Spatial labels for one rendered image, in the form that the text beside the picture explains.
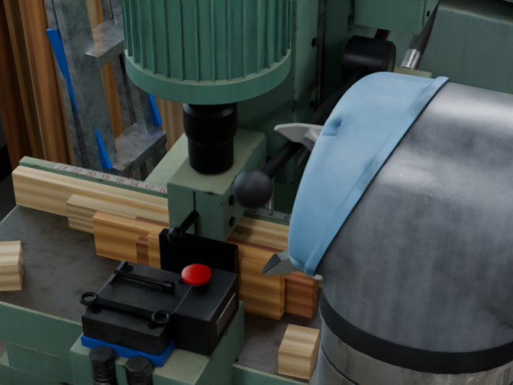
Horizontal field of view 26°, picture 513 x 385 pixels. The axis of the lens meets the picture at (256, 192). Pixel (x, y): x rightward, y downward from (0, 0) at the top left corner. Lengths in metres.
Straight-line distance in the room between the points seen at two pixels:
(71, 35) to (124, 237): 0.83
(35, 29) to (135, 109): 0.44
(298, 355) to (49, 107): 1.66
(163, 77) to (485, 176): 0.63
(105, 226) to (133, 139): 0.99
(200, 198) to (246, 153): 0.09
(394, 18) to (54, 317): 0.51
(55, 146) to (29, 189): 1.36
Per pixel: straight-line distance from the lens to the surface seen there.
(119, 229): 1.32
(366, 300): 0.57
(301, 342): 1.18
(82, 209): 1.38
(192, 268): 1.13
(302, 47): 1.27
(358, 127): 0.55
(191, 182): 1.24
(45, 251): 1.38
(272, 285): 1.23
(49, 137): 2.76
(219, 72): 1.11
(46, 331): 1.30
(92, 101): 2.16
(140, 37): 1.12
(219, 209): 1.23
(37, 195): 1.43
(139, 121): 2.31
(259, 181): 0.94
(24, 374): 1.37
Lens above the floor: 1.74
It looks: 35 degrees down
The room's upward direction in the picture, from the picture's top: straight up
